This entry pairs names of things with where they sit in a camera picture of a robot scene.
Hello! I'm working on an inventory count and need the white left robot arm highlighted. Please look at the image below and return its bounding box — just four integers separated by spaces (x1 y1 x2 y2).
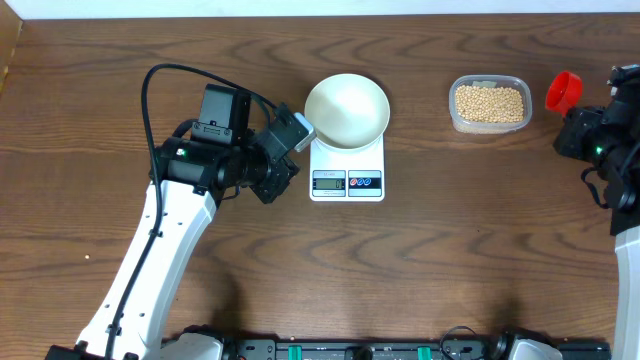
47 84 315 360

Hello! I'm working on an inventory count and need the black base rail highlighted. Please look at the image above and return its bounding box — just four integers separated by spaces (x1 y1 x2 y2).
219 337 614 360

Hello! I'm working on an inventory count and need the clear plastic soybean container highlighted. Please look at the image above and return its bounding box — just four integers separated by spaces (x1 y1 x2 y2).
449 75 533 135

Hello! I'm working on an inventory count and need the cream ceramic bowl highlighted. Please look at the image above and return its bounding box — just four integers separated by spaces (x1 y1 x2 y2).
304 73 391 150

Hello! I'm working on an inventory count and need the red measuring scoop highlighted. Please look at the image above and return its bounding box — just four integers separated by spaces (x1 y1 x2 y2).
545 71 583 117

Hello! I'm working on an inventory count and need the white digital kitchen scale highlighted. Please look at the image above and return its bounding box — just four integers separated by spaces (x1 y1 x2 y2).
309 136 386 202

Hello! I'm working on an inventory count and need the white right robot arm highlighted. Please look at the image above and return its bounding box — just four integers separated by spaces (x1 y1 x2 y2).
545 64 639 359

